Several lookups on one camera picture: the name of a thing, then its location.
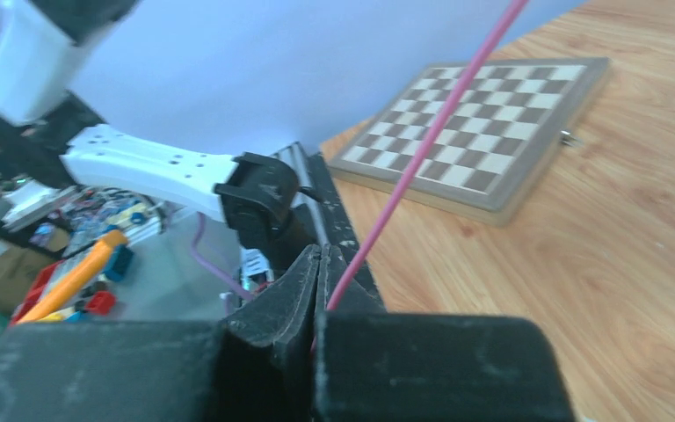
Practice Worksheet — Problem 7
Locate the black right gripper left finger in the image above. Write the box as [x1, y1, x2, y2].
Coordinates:
[218, 245, 322, 421]

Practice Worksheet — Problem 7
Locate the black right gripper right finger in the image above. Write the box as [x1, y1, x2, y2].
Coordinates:
[316, 244, 388, 422]

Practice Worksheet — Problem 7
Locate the thin pink cable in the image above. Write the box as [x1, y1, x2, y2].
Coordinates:
[311, 0, 531, 351]

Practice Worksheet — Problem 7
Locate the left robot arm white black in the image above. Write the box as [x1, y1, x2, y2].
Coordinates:
[0, 1, 315, 273]

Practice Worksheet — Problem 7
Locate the orange tool clutter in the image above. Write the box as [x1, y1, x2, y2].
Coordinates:
[16, 230, 128, 324]

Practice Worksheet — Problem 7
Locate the wooden chessboard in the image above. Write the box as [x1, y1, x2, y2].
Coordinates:
[328, 57, 610, 226]

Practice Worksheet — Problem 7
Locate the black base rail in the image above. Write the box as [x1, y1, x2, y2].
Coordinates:
[273, 141, 385, 309]

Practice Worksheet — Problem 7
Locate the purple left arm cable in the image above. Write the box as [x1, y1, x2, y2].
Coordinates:
[190, 212, 258, 302]

